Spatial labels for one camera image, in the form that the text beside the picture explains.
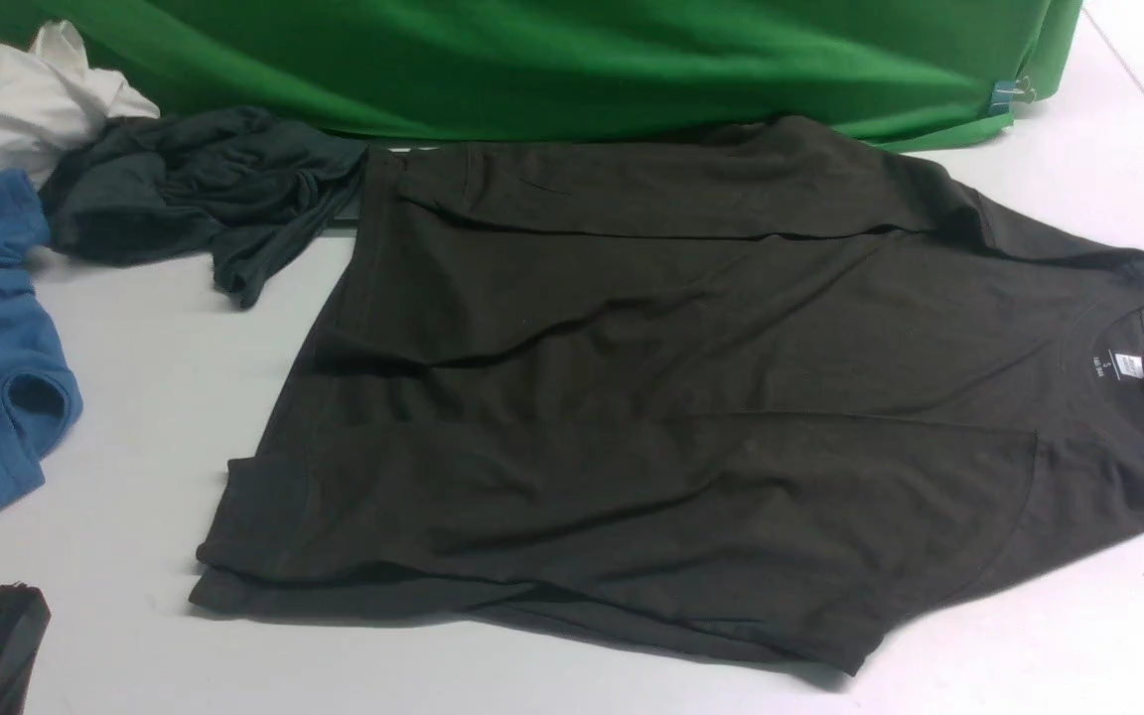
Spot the dark gray long-sleeved shirt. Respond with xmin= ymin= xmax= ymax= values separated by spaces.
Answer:
xmin=190 ymin=117 xmax=1144 ymax=674

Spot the dark teal crumpled garment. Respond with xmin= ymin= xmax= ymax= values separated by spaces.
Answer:
xmin=40 ymin=108 xmax=367 ymax=311

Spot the blue binder clip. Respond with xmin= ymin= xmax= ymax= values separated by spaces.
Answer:
xmin=988 ymin=76 xmax=1036 ymax=116

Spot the green backdrop cloth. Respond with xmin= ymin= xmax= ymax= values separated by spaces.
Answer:
xmin=0 ymin=1 xmax=1083 ymax=151

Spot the white crumpled garment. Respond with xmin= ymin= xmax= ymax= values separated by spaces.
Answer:
xmin=0 ymin=19 xmax=160 ymax=189

